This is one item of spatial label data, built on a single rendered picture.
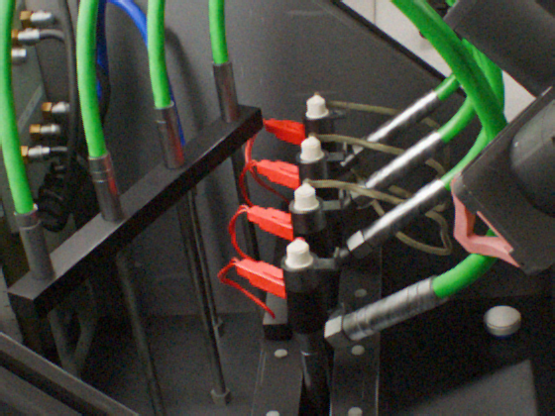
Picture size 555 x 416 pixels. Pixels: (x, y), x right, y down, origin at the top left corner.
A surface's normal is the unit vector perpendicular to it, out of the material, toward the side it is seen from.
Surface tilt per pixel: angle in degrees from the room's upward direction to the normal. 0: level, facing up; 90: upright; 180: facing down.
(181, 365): 0
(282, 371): 0
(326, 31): 90
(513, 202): 45
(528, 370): 0
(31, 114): 90
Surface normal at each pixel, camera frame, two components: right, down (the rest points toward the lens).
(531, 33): -0.25, 0.32
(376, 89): -0.08, 0.52
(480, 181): 0.28, -0.32
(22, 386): 0.58, -0.67
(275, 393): -0.13, -0.85
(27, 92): 0.99, -0.07
